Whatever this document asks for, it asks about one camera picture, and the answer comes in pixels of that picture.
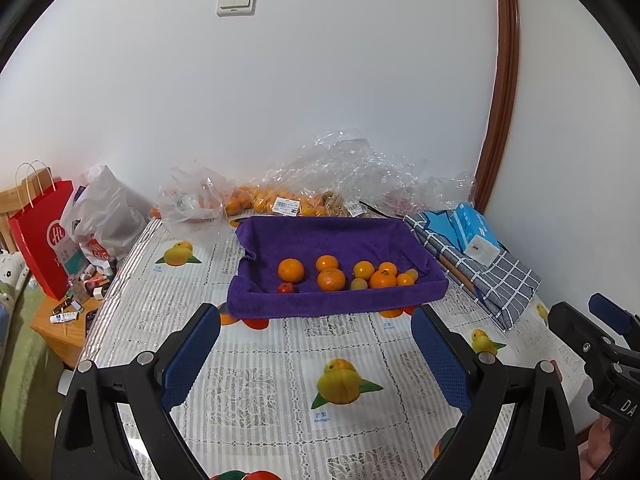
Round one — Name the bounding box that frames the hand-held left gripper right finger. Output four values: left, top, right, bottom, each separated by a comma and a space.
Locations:
410, 304, 583, 480

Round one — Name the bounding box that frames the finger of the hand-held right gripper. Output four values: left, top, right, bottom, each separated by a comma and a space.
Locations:
547, 301, 626, 366
588, 293, 640, 336

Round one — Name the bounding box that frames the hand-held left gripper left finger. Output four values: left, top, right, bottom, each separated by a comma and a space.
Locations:
50, 302, 222, 480

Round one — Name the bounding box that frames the purple towel lined tray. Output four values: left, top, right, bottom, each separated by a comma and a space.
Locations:
226, 216, 449, 321

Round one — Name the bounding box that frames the person's right hand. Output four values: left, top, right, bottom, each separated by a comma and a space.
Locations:
586, 416, 628, 478

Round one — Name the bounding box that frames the grey plaid cloth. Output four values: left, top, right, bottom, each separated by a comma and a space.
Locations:
402, 210, 542, 331

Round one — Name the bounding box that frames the wooden stick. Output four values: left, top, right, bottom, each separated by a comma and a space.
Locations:
437, 252, 478, 291

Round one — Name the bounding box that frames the fruit print tablecloth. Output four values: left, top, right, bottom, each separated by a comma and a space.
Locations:
85, 215, 601, 480

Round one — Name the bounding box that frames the pile of small cosmetic items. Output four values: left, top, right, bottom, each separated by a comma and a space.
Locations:
50, 260, 118, 326

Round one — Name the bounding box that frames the blue tissue pack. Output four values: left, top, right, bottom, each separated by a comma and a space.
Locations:
448, 202, 502, 265

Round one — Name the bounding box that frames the wooden nightstand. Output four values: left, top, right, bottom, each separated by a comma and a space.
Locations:
30, 280, 118, 368

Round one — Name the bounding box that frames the clear bag with white items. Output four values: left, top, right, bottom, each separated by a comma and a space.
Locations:
159, 164, 238, 226

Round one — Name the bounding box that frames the clear bag of oranges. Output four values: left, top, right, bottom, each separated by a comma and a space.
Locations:
222, 184, 328, 217

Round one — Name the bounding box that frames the grey white plastic bag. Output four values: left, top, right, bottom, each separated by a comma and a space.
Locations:
60, 164, 153, 261

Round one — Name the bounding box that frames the clear bag of brown fruit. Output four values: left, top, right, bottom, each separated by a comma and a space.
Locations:
320, 192, 373, 218

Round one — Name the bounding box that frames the red paper bag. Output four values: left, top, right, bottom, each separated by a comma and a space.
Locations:
9, 160, 76, 301

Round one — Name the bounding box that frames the spotted plush toy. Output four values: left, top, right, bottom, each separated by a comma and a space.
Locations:
0, 250, 31, 301

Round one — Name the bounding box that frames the crumpled clear plastic bag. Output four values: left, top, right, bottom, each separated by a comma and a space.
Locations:
260, 127, 478, 216

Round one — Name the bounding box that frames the wooden furniture frame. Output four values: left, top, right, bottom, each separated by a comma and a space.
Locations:
0, 187, 23, 248

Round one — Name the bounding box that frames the brown wooden door frame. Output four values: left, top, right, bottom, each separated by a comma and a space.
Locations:
472, 0, 520, 211

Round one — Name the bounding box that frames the white light switch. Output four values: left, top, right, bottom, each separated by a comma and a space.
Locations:
216, 0, 258, 17

